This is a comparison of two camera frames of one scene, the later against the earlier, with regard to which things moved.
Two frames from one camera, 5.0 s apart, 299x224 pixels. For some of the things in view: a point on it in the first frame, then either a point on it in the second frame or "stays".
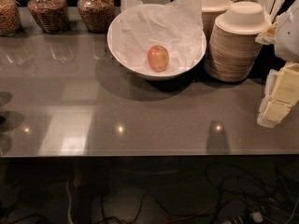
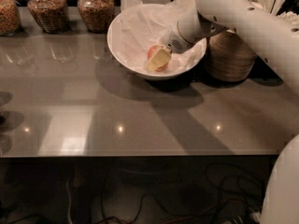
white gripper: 289,36 -> 173,41
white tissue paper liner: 175,25 stays
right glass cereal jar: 96,8 stays
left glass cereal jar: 10,19 stays
